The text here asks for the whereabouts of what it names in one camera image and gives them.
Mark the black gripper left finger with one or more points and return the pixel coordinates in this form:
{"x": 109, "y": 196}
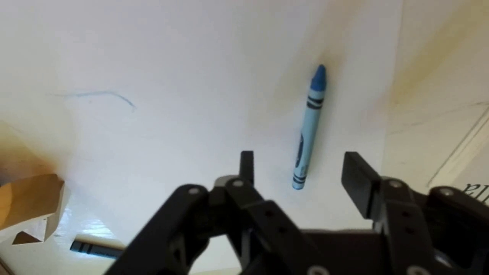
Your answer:
{"x": 247, "y": 168}

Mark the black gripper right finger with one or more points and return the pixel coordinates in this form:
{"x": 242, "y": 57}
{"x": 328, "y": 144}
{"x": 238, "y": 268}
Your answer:
{"x": 361, "y": 184}

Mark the light blue crayon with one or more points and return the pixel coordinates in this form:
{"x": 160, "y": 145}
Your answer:
{"x": 310, "y": 127}

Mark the white paper sheet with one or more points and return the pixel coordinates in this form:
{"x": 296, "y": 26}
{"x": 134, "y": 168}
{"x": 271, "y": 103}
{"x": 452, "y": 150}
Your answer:
{"x": 204, "y": 77}

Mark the sunset cover book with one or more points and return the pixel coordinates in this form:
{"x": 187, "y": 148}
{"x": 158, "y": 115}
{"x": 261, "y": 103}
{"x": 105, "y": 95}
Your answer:
{"x": 475, "y": 162}

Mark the small wooden block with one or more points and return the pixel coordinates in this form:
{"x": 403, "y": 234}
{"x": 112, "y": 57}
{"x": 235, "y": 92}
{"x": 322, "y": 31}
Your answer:
{"x": 31, "y": 203}

